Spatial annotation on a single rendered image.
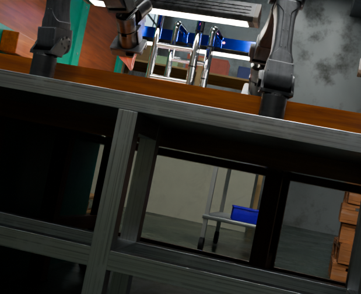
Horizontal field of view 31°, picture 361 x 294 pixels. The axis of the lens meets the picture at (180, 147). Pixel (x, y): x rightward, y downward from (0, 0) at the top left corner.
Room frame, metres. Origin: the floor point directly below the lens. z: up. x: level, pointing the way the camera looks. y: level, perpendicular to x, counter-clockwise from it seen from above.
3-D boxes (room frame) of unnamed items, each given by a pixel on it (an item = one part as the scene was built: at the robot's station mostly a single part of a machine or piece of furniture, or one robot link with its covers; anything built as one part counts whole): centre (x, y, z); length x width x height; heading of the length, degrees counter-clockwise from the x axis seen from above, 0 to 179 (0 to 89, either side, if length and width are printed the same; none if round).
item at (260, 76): (1.57, -0.20, 0.77); 0.09 x 0.06 x 0.06; 91
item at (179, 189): (7.93, 0.07, 0.38); 2.25 x 0.72 x 0.77; 80
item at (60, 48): (1.67, 0.39, 0.77); 0.09 x 0.06 x 0.06; 55
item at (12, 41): (2.20, 0.57, 0.83); 0.30 x 0.06 x 0.07; 167
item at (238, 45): (2.70, 0.00, 1.08); 0.62 x 0.08 x 0.07; 77
